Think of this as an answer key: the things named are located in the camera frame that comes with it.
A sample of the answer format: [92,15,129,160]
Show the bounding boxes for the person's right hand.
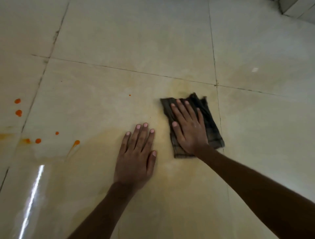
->
[170,99,209,156]

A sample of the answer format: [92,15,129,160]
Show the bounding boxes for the person's left hand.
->
[113,122,157,191]

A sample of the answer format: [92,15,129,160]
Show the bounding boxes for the dark checked cleaning cloth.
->
[160,92,225,159]

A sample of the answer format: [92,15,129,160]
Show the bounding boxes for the person's left forearm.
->
[67,182,138,239]

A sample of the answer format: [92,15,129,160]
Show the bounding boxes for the person's right forearm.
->
[194,145,315,239]

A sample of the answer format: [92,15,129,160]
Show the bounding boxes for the orange spilled liquid drops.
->
[14,94,131,148]

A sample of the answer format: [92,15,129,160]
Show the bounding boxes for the white skirting board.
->
[278,0,315,24]

